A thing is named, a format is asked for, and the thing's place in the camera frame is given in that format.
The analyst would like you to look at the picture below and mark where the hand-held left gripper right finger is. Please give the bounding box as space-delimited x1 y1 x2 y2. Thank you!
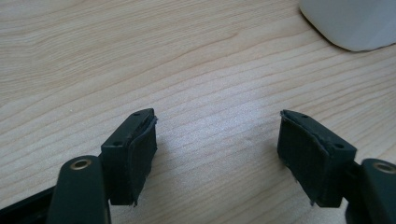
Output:
276 109 358 209

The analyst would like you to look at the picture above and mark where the grey plastic organizer container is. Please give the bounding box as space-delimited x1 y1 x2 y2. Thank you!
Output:
298 0 396 53

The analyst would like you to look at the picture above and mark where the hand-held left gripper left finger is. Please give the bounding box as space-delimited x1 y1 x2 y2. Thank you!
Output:
100 107 159 207

